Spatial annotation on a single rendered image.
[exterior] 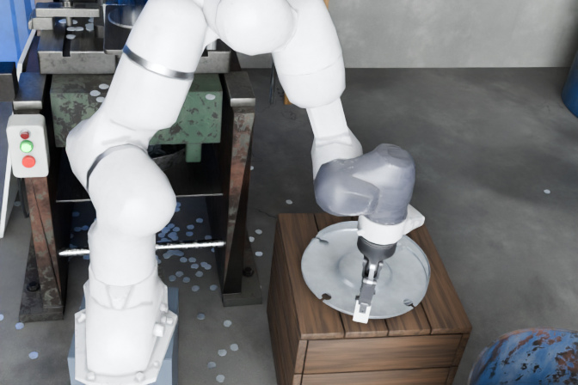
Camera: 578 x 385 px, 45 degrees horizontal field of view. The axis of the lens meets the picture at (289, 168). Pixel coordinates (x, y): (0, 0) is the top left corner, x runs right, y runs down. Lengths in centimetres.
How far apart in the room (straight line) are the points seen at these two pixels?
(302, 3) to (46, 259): 107
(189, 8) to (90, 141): 26
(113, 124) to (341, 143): 43
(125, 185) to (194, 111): 67
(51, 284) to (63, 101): 52
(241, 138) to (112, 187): 67
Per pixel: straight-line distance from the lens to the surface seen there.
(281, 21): 97
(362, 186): 121
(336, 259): 162
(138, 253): 116
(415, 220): 133
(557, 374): 155
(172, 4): 100
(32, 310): 198
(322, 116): 125
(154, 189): 102
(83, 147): 112
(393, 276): 161
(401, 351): 157
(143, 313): 123
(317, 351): 152
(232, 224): 181
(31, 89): 168
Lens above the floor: 144
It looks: 34 degrees down
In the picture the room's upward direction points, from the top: 7 degrees clockwise
